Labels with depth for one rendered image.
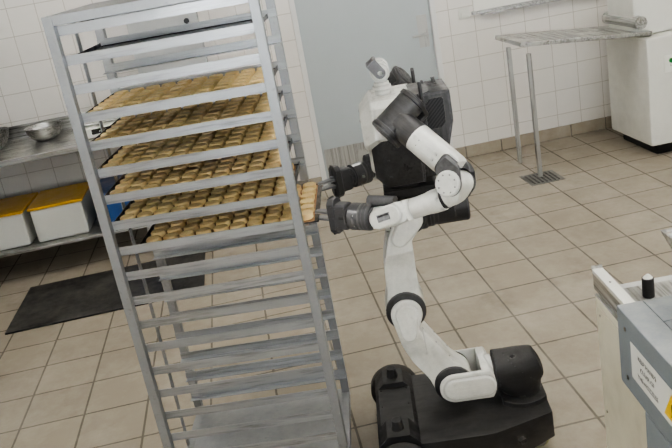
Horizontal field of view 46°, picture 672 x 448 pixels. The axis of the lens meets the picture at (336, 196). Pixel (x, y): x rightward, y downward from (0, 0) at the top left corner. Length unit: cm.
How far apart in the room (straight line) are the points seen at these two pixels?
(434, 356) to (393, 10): 379
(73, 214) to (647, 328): 478
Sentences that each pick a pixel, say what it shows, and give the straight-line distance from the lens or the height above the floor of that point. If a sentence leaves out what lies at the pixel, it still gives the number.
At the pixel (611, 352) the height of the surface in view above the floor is 71.
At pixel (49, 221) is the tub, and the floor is 37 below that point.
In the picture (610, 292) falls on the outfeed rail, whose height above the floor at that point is 89.
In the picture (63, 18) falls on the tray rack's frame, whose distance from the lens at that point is 251.
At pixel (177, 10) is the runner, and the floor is 177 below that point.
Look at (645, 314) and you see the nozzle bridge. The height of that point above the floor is 118.
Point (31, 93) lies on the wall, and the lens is 632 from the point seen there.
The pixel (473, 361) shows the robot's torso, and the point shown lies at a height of 28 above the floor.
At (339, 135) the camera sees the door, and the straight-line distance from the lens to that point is 633.
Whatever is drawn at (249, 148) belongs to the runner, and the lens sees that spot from 249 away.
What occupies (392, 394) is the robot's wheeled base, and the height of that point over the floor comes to 19.
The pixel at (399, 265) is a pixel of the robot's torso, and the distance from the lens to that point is 279.
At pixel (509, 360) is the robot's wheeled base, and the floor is 34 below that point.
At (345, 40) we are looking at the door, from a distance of 622.
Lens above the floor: 190
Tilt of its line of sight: 18 degrees down
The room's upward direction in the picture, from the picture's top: 10 degrees counter-clockwise
